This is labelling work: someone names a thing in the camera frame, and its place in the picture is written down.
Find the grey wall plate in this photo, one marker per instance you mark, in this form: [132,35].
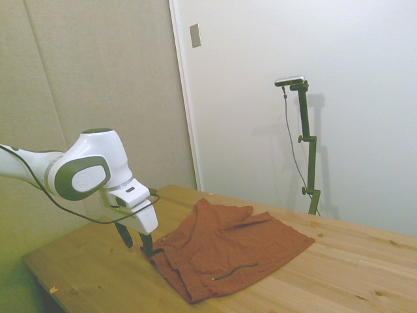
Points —
[195,35]

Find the white vertical wall trim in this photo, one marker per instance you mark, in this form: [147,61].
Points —
[185,98]

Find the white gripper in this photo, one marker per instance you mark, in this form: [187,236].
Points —
[146,220]

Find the silver camera on stand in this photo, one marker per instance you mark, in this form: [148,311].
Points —
[290,80]

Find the rust orange shorts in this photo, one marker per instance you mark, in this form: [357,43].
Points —
[228,247]

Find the dark jointed camera stand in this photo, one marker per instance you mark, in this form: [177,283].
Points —
[307,130]

